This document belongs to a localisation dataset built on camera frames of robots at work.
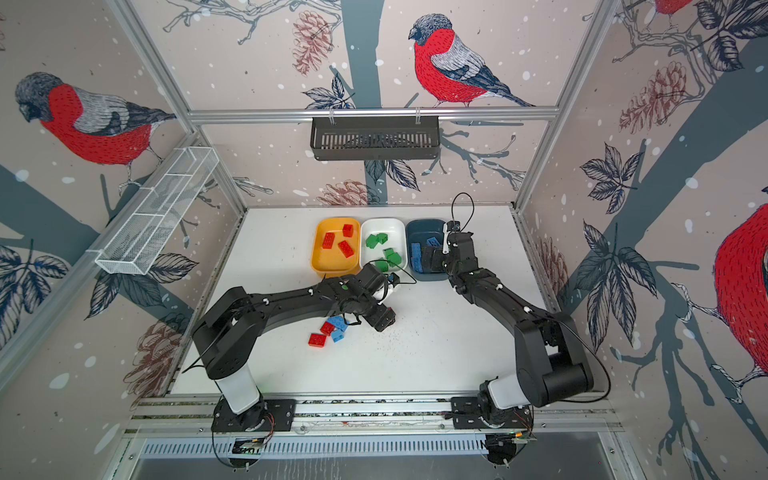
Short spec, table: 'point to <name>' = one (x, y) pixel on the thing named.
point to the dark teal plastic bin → (424, 238)
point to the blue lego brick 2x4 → (416, 255)
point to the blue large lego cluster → (338, 322)
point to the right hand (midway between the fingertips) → (436, 252)
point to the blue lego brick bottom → (433, 242)
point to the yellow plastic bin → (336, 247)
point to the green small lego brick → (388, 252)
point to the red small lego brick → (327, 328)
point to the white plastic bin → (396, 231)
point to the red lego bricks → (347, 230)
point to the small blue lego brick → (337, 335)
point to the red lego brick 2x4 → (346, 248)
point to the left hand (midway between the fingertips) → (386, 313)
